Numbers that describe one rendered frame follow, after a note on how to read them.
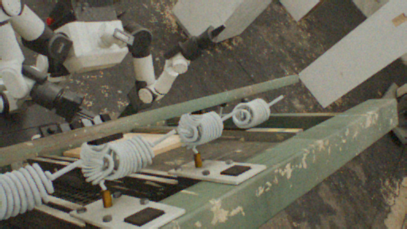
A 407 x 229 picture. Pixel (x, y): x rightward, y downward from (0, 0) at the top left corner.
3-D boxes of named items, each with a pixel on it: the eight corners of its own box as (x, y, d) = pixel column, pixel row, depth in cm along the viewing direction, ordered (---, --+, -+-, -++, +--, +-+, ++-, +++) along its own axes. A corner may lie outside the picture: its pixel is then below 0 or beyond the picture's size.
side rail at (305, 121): (176, 133, 220) (173, 114, 218) (371, 140, 145) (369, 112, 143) (168, 135, 216) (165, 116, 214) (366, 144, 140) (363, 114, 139)
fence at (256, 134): (141, 133, 201) (140, 126, 201) (304, 139, 136) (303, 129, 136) (133, 135, 198) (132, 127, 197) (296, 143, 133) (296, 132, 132)
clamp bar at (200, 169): (31, 165, 159) (20, 110, 155) (272, 215, 77) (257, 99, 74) (7, 172, 151) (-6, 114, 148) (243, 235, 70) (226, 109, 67)
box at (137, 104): (141, 92, 235) (154, 75, 223) (149, 108, 232) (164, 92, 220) (125, 95, 226) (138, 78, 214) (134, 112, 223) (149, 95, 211)
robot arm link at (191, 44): (222, 37, 167) (202, 52, 173) (208, 20, 164) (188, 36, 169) (219, 48, 157) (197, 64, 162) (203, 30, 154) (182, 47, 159)
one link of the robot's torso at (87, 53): (21, 17, 164) (56, -14, 139) (90, 15, 189) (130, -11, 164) (39, 83, 166) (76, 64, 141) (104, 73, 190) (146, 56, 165)
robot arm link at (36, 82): (36, 110, 127) (5, 94, 125) (51, 94, 136) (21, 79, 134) (45, 85, 121) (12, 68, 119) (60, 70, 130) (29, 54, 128)
